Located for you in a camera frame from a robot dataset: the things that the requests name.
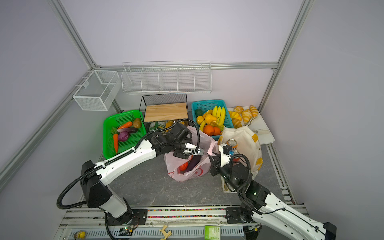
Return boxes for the dark purple eggplant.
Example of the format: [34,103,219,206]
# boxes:
[185,155,202,173]

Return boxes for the red tomato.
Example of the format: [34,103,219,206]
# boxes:
[179,162,189,173]

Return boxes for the cream canvas tote bag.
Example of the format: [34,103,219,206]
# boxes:
[218,126,263,180]

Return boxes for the pink plastic grocery bag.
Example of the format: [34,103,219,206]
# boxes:
[164,131,219,183]

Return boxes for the red cola can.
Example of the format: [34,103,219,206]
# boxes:
[231,150,240,162]

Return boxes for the orange Fanta can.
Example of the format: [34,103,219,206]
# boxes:
[227,139,238,149]

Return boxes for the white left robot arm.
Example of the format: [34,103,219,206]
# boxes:
[56,120,203,225]

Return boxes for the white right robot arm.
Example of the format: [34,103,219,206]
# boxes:
[209,144,337,240]

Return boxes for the white metal food tongs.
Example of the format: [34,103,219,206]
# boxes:
[245,115,271,135]

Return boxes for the yellow snack packet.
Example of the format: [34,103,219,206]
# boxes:
[165,121,186,128]

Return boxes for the green snack packet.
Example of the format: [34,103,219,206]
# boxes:
[149,121,167,131]

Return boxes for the yellow lemon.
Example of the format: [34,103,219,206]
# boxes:
[196,116,205,125]

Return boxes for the orange fruit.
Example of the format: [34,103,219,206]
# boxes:
[214,127,222,136]
[203,125,215,136]

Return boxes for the green avocado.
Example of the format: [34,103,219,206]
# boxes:
[195,109,204,117]

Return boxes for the brown potato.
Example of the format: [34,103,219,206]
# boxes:
[132,118,142,129]

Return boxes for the pale purple long eggplant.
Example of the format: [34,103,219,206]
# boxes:
[117,127,138,134]

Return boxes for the teal plastic fruit basket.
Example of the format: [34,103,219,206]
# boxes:
[191,100,234,130]

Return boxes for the carrot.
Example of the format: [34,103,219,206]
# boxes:
[118,121,133,130]
[111,127,119,154]

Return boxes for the yellow striped croissant front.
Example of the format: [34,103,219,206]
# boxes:
[232,119,242,129]

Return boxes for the yellow banana bunch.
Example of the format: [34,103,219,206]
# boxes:
[198,106,227,131]

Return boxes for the white plastic tray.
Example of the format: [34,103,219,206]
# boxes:
[220,108,275,145]

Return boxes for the yellow croissant left back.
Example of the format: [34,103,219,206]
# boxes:
[229,111,242,121]

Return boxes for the striped croissant middle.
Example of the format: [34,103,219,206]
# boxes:
[241,109,253,124]

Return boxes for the striped croissant far right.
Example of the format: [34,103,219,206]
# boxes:
[249,105,259,118]

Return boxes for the round bread roll back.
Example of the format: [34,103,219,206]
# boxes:
[234,106,244,114]

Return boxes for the green plastic vegetable basket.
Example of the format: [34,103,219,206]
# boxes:
[103,110,147,159]

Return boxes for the small white mesh basket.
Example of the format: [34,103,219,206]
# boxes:
[73,70,122,111]

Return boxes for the black wire wooden shelf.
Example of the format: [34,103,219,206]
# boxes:
[139,93,189,131]

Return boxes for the green card on rail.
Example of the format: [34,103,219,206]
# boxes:
[205,226,221,240]

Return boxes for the long white wire basket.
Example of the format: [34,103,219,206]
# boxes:
[121,61,213,94]

